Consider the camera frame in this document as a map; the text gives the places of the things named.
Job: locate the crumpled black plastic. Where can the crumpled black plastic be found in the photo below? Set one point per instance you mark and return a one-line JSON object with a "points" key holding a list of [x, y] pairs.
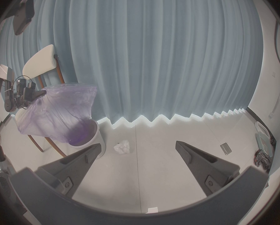
{"points": [[262, 159]]}

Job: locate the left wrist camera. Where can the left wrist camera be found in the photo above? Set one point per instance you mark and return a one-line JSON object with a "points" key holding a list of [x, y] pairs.
{"points": [[31, 85]]}

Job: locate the crumpled clear plastic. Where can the crumpled clear plastic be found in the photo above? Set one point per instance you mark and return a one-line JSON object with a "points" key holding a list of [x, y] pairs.
{"points": [[122, 147]]}

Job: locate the purple plastic bag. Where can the purple plastic bag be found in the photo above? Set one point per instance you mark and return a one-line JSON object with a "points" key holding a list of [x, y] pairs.
{"points": [[57, 111]]}

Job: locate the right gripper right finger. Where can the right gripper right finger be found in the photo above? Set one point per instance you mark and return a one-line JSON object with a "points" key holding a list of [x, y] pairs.
{"points": [[201, 172]]}

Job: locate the pale green plastic basin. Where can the pale green plastic basin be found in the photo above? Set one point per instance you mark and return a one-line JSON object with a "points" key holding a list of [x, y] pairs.
{"points": [[263, 142]]}

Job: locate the pale blue curtain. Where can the pale blue curtain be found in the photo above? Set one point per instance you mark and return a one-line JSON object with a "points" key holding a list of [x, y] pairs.
{"points": [[142, 55]]}

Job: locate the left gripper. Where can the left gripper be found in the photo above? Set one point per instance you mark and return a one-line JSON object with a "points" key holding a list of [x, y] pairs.
{"points": [[29, 95]]}

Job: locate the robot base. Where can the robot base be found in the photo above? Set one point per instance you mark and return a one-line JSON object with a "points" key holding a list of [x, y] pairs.
{"points": [[4, 184]]}

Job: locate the white cushioned wooden chair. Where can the white cushioned wooden chair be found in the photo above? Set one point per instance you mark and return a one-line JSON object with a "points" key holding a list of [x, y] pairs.
{"points": [[41, 60]]}

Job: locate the white trash bin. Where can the white trash bin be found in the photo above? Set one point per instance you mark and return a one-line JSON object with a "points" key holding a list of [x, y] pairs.
{"points": [[100, 139]]}

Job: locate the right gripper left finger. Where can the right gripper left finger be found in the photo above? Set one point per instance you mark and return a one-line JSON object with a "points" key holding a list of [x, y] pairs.
{"points": [[76, 172]]}

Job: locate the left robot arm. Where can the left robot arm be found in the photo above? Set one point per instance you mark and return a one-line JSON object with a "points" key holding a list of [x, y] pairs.
{"points": [[9, 97]]}

